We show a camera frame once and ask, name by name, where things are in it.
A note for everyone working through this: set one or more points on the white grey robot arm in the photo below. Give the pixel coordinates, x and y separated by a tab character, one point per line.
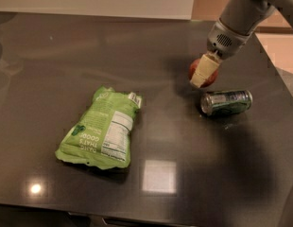
248	14

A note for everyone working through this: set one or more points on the green soda can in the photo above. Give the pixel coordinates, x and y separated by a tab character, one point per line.
217	103

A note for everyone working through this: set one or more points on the green rice chip bag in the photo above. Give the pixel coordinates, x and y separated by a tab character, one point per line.
101	137

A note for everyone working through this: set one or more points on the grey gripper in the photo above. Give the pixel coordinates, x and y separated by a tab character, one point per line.
224	43

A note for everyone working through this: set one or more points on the red apple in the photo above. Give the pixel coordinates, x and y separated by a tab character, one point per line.
209	78

